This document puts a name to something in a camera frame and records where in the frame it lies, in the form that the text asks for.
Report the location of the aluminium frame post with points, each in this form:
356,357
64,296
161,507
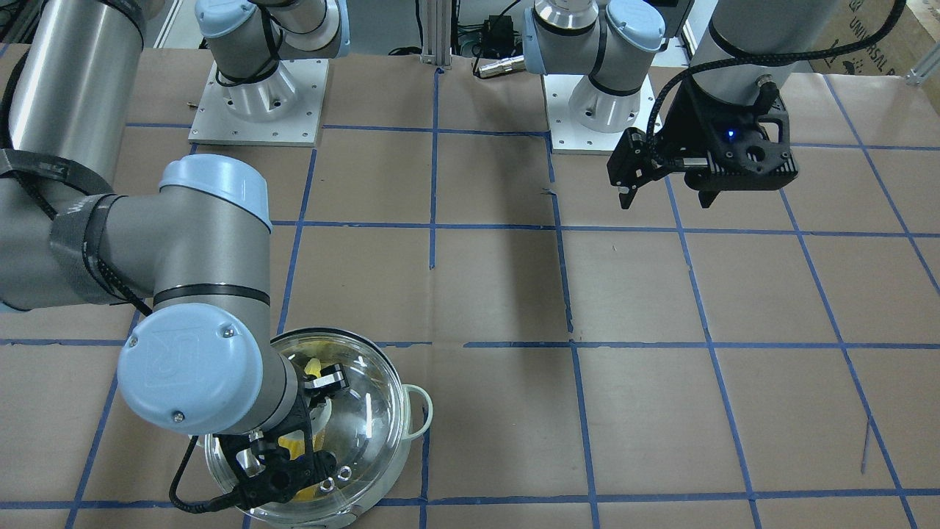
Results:
437,33

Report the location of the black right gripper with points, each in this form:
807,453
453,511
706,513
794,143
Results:
313,402

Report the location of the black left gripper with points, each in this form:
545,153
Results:
684,117

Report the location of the silver cylinder connector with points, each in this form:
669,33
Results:
501,67

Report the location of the glass pot lid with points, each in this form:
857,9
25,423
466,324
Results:
367,429

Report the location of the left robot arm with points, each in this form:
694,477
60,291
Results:
614,44

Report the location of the pale green steel pot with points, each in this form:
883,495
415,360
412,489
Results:
216,447

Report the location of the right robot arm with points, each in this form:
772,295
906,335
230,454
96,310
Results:
194,258

